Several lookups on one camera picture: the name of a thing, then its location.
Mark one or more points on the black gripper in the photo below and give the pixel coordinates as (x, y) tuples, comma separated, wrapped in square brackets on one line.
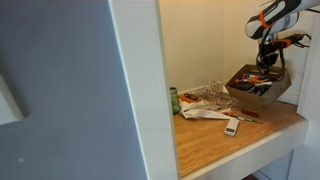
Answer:
[(268, 56)]

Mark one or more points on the brown cardboard box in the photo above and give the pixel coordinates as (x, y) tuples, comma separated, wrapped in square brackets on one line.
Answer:
[(266, 96)]

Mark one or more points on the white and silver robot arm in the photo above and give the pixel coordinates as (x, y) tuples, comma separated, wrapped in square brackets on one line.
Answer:
[(283, 20)]

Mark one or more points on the black oval case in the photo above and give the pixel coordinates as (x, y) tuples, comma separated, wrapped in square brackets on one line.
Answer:
[(243, 86)]

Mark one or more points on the green pencil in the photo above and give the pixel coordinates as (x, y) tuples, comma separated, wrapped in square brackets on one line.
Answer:
[(248, 119)]

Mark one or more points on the white remote control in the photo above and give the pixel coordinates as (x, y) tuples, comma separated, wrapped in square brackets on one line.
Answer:
[(232, 126)]

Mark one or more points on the grey cabinet panel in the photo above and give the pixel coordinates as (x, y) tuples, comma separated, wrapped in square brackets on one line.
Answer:
[(66, 83)]

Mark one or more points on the black camera with orange mount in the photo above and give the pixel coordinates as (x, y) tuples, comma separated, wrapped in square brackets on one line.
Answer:
[(288, 41)]

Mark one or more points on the white cabinet frame post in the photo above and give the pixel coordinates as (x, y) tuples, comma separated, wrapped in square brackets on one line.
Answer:
[(143, 83)]

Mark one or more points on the white wall plate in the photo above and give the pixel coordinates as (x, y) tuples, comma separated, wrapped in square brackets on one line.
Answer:
[(8, 106)]

